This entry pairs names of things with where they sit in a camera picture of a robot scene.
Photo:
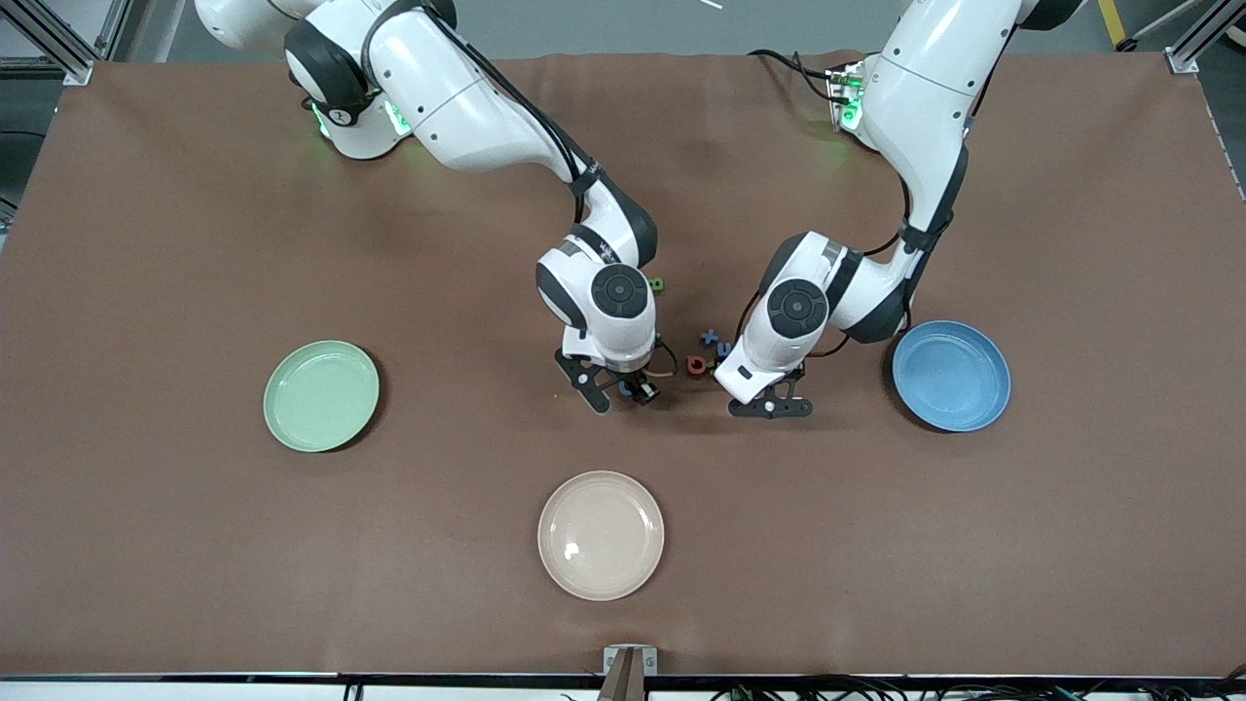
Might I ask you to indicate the pink capital letter Q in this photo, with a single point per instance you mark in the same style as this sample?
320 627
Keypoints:
689 365

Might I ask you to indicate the brown camera post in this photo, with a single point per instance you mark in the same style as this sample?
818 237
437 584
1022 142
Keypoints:
623 686

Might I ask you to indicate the yellow pole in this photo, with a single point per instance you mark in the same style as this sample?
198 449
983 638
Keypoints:
1115 24

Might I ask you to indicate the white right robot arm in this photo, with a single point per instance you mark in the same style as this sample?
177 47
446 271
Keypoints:
467 107

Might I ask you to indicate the green plate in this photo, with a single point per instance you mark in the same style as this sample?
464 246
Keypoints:
321 396

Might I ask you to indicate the blue plate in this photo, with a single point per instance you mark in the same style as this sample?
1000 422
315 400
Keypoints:
959 385

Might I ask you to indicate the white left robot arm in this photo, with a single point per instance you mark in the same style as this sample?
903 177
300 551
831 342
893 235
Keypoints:
915 97

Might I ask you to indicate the aluminium frame post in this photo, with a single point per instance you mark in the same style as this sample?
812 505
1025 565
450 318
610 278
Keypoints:
1190 62
60 44

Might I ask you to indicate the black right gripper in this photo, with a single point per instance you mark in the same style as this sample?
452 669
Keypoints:
638 386

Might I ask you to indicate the beige plate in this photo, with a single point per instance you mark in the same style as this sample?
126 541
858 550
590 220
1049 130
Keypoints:
601 535

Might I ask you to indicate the brown table cover mat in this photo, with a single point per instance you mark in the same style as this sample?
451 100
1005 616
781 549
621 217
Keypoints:
876 565

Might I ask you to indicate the metal bracket plate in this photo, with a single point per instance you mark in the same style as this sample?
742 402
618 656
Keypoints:
611 654

